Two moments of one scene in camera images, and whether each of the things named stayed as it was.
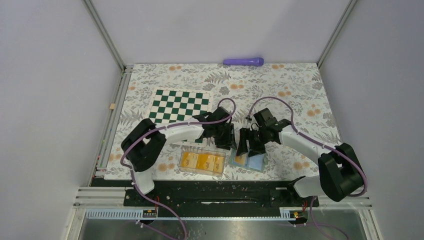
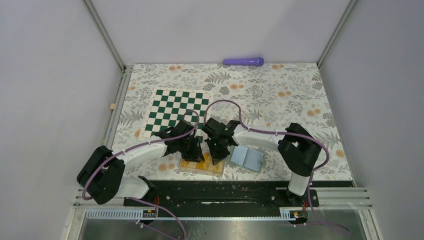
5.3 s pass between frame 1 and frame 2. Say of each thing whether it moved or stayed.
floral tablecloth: stayed
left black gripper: moved
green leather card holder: stayed
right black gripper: moved
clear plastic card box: stayed
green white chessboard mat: stayed
